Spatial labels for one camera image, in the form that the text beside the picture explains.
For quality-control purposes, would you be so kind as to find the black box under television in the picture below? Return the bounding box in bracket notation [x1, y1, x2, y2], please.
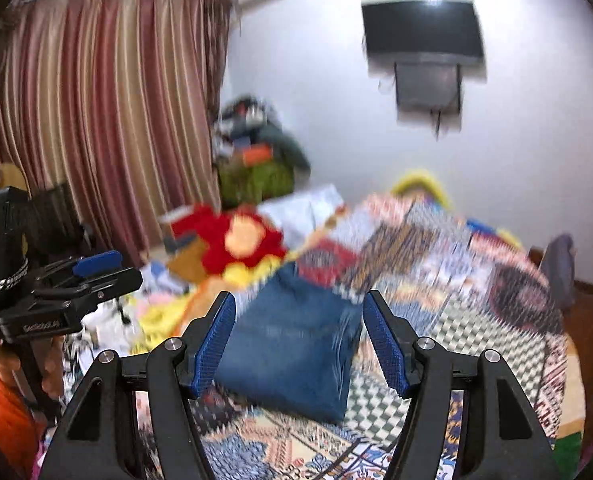
[395, 63, 462, 114]

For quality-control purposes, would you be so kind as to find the red yellow plush toy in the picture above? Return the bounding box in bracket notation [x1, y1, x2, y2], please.
[166, 205, 288, 284]

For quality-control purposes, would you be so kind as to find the purple backpack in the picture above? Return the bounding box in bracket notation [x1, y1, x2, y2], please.
[539, 233, 575, 311]

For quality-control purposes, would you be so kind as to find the yellow orange fleece blanket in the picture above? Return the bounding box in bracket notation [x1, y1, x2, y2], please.
[127, 256, 283, 354]

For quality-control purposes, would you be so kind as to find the patchwork patterned bedspread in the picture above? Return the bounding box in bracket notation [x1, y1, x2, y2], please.
[190, 195, 569, 479]

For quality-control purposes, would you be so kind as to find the left hand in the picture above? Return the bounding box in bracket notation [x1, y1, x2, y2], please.
[0, 336, 64, 401]

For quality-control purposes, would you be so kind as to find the green cloth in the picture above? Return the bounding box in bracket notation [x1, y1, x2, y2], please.
[553, 431, 583, 480]

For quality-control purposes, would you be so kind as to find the wall mounted black television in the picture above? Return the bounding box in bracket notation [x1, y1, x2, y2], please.
[361, 0, 485, 65]

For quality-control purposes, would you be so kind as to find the pile of clothes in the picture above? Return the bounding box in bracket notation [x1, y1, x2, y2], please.
[212, 94, 311, 209]

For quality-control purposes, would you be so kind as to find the orange sleeve forearm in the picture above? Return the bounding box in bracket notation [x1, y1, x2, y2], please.
[0, 378, 46, 479]

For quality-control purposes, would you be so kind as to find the blue denim jacket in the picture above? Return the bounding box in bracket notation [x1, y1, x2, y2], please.
[215, 262, 362, 422]

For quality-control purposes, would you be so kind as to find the striped red curtain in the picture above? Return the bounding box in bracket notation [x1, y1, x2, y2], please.
[0, 0, 232, 263]

